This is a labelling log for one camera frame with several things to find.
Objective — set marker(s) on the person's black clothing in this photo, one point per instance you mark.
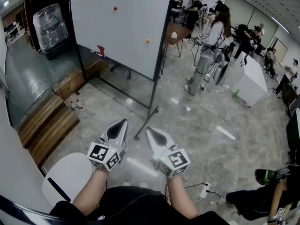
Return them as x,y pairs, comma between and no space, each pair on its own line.
136,207

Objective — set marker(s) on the grey black office chair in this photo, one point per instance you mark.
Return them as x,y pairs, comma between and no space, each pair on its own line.
221,73

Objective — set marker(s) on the black monitor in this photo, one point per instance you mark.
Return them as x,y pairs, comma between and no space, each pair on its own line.
293,137

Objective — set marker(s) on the green plastic bottle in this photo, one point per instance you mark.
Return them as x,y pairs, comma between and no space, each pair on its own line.
236,94

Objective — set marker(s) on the person's right shoe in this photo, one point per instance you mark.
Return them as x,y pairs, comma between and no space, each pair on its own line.
143,185

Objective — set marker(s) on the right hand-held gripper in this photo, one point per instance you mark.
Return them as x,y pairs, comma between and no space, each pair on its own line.
177,160

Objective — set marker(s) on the person's left shoe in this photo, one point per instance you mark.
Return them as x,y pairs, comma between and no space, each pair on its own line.
126,183

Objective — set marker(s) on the person's left forearm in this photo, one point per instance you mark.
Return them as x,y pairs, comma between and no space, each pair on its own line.
91,191

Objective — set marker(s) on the white power strip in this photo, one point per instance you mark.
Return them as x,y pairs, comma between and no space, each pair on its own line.
205,191
219,91

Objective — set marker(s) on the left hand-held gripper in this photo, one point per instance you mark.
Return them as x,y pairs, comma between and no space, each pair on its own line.
99,154

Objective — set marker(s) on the person's right forearm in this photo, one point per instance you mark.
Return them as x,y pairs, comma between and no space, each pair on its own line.
180,198

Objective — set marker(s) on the person's shoe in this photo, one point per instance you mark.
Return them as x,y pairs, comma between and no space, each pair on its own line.
143,185
126,183

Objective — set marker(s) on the white round stool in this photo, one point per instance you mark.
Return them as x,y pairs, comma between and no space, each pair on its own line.
70,170

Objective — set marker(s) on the black green office chair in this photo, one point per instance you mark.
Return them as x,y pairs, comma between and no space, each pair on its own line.
264,175

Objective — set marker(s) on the white whiteboard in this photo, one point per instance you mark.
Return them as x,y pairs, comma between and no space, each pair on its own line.
122,32

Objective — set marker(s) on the white cabinet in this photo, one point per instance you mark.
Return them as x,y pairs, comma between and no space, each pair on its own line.
252,81

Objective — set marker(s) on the white shelf rack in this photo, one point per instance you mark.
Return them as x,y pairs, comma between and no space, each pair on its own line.
10,33

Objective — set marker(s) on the plastic-wrapped pallet stack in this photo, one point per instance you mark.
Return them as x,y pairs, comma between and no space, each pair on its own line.
50,29

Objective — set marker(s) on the small red-capped bottle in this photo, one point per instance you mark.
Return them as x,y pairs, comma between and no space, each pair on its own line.
247,105

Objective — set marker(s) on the small white box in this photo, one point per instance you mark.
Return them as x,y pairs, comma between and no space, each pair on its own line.
174,35

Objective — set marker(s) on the black swivel chair base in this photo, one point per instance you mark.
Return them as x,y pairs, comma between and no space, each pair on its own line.
122,69

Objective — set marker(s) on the white marker pen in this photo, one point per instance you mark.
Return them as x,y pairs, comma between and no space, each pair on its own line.
95,52

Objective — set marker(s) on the red whiteboard eraser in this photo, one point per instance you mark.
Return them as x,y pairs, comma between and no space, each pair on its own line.
101,49

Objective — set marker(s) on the wooden pallet bench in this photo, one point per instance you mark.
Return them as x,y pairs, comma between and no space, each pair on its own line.
47,123

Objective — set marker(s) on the wooden table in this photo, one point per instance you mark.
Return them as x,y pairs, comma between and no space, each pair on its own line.
178,30

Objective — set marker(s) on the blue marker pen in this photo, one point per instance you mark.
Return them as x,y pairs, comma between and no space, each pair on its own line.
103,57

